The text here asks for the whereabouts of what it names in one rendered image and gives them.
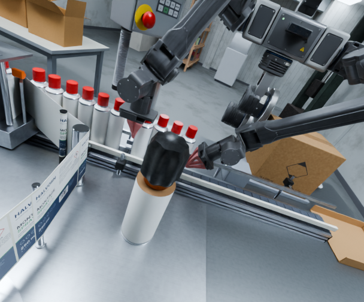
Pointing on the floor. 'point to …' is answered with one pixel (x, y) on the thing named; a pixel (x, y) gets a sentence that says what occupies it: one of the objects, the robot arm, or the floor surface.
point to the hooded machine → (233, 60)
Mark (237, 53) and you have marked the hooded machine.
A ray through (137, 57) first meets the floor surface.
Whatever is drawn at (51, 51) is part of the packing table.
